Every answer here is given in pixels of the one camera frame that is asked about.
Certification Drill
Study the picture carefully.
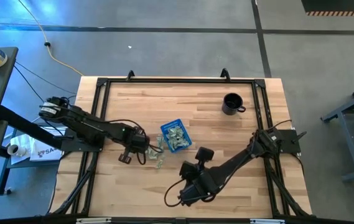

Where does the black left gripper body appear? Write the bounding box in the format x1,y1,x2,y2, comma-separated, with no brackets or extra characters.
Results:
129,129,151,154

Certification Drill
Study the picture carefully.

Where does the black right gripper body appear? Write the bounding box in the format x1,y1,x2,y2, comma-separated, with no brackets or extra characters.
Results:
179,161,218,207

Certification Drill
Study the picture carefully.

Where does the blue plastic basket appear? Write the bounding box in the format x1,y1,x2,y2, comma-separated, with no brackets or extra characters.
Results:
160,118,193,154

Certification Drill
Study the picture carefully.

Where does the white strip label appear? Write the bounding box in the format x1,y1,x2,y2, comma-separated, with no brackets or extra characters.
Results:
250,218,286,224
76,218,112,224

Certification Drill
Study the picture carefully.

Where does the dark blue enamel mug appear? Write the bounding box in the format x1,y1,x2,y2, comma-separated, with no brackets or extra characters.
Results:
221,92,247,116

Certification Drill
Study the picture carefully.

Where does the white printed paper bag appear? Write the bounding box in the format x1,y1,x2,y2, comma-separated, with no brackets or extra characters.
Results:
10,126,65,166

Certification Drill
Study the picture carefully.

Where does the black clamp lever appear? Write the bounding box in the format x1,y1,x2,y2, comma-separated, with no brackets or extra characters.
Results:
291,131,307,144

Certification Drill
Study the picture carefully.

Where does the white pipe fitting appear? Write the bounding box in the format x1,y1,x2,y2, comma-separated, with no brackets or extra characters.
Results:
7,144,27,157

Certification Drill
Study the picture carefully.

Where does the blue desk leg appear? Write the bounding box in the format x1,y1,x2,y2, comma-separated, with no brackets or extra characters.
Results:
0,155,17,196

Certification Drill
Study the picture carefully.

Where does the grey metal cart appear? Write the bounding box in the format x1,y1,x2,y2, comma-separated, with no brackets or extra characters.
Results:
320,77,354,183

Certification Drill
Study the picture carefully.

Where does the black mat hazard stripe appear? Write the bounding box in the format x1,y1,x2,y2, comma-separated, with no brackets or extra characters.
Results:
300,0,354,17

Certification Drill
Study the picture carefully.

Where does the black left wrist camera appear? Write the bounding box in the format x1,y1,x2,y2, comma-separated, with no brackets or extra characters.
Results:
118,146,133,165

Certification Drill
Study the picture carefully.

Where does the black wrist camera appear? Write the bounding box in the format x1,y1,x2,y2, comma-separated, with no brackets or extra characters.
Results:
194,146,215,171
118,146,133,165

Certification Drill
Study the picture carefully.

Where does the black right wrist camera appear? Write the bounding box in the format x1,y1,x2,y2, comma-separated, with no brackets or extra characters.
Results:
194,146,215,171

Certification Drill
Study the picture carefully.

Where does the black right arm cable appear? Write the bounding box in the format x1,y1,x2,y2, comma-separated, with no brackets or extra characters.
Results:
164,178,185,208

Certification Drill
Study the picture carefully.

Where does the black aluminium table frame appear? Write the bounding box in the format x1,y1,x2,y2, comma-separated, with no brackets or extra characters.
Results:
48,76,314,218

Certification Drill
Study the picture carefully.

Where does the black floor cable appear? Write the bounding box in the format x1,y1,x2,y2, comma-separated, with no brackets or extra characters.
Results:
14,61,77,96
13,65,46,103

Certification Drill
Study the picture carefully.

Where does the yellow power cable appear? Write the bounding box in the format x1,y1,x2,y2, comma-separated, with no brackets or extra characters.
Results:
17,0,85,77

